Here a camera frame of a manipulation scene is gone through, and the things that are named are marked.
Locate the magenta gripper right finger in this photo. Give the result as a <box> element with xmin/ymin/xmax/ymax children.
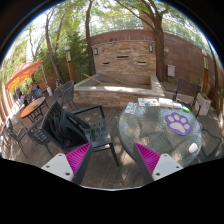
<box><xmin>133</xmin><ymin>143</ymin><xmax>182</xmax><ymax>185</ymax></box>

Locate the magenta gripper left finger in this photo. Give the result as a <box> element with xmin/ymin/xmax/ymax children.
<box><xmin>42</xmin><ymin>143</ymin><xmax>93</xmax><ymax>185</ymax></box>

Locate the dark plastic armchair near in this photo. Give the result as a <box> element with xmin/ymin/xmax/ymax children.
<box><xmin>41</xmin><ymin>100</ymin><xmax>119</xmax><ymax>164</ymax></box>

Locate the round glass patio table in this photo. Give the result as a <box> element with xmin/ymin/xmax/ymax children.
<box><xmin>118</xmin><ymin>101</ymin><xmax>202</xmax><ymax>167</ymax></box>

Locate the purple paw print mousepad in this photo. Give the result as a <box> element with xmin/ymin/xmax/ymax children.
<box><xmin>164</xmin><ymin>112</ymin><xmax>192</xmax><ymax>136</ymax></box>

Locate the patterned booklet on table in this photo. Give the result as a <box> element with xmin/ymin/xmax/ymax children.
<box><xmin>125</xmin><ymin>102</ymin><xmax>137</xmax><ymax>114</ymax></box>

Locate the dark chair lower left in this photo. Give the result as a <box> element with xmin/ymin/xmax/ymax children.
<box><xmin>6</xmin><ymin>118</ymin><xmax>53</xmax><ymax>156</ymax></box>

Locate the colourful paper sheet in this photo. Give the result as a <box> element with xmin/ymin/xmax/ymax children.
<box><xmin>138</xmin><ymin>98</ymin><xmax>160</xmax><ymax>106</ymax></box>

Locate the white book on table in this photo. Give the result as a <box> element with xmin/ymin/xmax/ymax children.
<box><xmin>159</xmin><ymin>98</ymin><xmax>173</xmax><ymax>108</ymax></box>

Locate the green marker pen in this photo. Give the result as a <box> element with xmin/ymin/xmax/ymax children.
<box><xmin>182</xmin><ymin>106</ymin><xmax>190</xmax><ymax>113</ymax></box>

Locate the round brown wooden table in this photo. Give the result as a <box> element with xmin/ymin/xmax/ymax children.
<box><xmin>20</xmin><ymin>97</ymin><xmax>46</xmax><ymax>119</ymax></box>

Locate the grey mesh chair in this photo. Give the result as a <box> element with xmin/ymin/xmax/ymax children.
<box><xmin>54</xmin><ymin>81</ymin><xmax>74</xmax><ymax>106</ymax></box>

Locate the white planter box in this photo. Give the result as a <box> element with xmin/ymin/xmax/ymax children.
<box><xmin>195</xmin><ymin>93</ymin><xmax>211</xmax><ymax>116</ymax></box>

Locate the seated person in blue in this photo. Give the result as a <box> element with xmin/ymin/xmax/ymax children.
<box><xmin>31</xmin><ymin>84</ymin><xmax>42</xmax><ymax>99</ymax></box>

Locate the black metal chair far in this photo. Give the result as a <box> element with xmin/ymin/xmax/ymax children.
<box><xmin>172</xmin><ymin>78</ymin><xmax>200</xmax><ymax>110</ymax></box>

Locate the orange patio umbrella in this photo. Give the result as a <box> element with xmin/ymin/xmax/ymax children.
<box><xmin>5</xmin><ymin>61</ymin><xmax>42</xmax><ymax>91</ymax></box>

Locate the stone brick fountain wall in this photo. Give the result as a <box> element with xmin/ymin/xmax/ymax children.
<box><xmin>74</xmin><ymin>40</ymin><xmax>164</xmax><ymax>107</ymax></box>

